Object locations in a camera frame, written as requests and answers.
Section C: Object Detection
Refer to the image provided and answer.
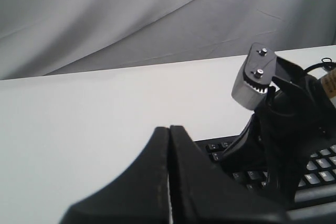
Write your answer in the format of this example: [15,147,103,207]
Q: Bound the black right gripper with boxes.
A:
[222,56,335,202]

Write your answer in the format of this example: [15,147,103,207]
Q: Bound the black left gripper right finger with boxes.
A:
[169,126,289,223]

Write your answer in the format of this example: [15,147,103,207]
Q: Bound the black acer keyboard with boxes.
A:
[195,136,335,209]

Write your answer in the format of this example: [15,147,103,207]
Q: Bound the grey backdrop cloth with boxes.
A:
[1,0,335,80]

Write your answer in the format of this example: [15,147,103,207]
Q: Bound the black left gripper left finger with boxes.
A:
[61,127,170,223]

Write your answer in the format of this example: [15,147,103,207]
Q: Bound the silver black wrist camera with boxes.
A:
[231,42,277,111]

